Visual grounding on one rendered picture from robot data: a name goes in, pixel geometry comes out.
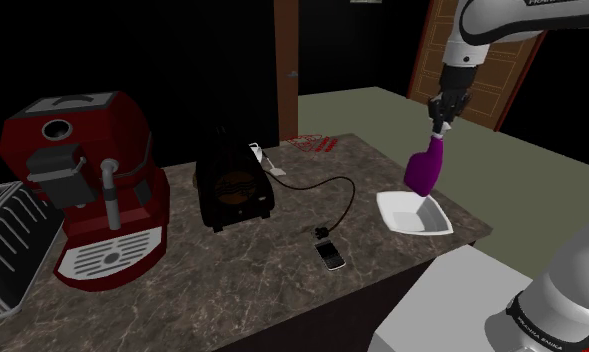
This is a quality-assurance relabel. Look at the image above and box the plain brown door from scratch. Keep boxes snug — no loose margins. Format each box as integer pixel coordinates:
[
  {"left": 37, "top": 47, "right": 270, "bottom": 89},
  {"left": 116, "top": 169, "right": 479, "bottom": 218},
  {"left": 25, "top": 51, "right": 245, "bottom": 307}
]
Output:
[{"left": 273, "top": 0, "right": 301, "bottom": 143}]

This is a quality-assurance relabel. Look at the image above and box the small white kitchen tool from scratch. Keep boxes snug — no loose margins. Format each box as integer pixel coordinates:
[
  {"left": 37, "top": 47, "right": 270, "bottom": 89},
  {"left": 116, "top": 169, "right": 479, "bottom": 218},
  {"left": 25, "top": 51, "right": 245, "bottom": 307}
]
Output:
[{"left": 247, "top": 142, "right": 287, "bottom": 177}]

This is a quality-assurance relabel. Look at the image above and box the red wire rack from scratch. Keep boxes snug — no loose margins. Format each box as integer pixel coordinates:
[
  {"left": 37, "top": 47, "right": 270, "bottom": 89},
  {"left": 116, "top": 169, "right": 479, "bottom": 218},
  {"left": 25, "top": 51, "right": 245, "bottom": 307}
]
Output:
[{"left": 285, "top": 133, "right": 339, "bottom": 154}]

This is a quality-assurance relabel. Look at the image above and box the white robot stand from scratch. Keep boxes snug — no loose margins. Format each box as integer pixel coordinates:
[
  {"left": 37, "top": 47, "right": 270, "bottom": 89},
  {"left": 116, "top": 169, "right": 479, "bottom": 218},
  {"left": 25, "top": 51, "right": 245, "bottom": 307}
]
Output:
[{"left": 366, "top": 243, "right": 535, "bottom": 352}]

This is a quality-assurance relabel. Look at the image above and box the black power cable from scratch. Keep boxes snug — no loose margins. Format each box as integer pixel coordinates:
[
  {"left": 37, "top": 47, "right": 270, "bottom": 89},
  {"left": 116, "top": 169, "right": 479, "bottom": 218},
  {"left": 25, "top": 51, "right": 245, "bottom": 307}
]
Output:
[{"left": 268, "top": 174, "right": 357, "bottom": 241}]

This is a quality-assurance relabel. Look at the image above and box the black mobile phone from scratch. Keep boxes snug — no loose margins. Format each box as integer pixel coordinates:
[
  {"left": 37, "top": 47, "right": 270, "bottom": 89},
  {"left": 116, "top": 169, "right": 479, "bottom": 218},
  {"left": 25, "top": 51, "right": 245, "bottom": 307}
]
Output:
[{"left": 313, "top": 238, "right": 347, "bottom": 272}]

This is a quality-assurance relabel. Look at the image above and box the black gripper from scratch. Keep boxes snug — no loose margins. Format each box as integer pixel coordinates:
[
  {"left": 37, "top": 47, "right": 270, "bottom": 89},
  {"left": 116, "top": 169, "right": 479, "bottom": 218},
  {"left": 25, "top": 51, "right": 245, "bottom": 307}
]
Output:
[{"left": 427, "top": 65, "right": 479, "bottom": 134}]

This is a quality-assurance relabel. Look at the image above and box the red coffee machine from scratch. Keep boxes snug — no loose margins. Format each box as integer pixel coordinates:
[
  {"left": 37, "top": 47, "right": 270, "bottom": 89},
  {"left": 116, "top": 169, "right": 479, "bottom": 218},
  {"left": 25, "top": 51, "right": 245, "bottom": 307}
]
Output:
[{"left": 0, "top": 90, "right": 171, "bottom": 293}]

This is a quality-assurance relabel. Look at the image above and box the black toaster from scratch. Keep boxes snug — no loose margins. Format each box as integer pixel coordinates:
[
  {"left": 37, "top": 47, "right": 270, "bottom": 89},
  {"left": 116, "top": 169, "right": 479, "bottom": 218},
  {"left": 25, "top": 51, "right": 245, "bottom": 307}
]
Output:
[{"left": 194, "top": 126, "right": 276, "bottom": 233}]

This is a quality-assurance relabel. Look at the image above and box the panelled brown door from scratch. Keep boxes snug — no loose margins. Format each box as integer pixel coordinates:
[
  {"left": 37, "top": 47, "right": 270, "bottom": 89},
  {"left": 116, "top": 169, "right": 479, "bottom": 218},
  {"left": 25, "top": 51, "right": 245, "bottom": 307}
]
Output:
[{"left": 406, "top": 0, "right": 550, "bottom": 132}]

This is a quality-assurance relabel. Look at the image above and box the purple spray bottle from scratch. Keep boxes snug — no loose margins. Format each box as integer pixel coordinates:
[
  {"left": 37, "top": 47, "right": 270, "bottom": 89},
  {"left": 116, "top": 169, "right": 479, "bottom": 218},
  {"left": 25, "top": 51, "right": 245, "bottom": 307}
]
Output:
[{"left": 402, "top": 122, "right": 452, "bottom": 198}]

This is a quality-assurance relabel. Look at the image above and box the white square bowl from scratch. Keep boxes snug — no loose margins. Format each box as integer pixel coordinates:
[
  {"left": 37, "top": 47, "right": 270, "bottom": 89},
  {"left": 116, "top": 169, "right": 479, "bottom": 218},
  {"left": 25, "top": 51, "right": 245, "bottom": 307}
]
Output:
[{"left": 375, "top": 190, "right": 455, "bottom": 237}]

